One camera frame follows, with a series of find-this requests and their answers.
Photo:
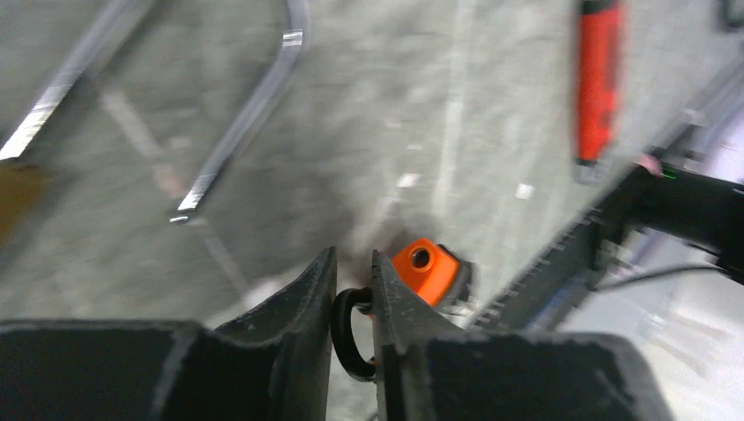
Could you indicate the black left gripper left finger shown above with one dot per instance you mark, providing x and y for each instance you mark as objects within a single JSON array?
[{"x": 271, "y": 363}]

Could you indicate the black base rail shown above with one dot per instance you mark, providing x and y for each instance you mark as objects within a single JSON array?
[{"x": 702, "y": 210}]

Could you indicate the red handled adjustable wrench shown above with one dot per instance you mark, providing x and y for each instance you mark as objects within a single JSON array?
[{"x": 598, "y": 47}]

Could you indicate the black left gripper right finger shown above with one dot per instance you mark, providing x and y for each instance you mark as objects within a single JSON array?
[{"x": 463, "y": 375}]

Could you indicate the brass padlock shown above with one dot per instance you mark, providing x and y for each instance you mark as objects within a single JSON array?
[{"x": 217, "y": 67}]

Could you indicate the small orange black padlock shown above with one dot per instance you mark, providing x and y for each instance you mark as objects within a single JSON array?
[{"x": 408, "y": 298}]

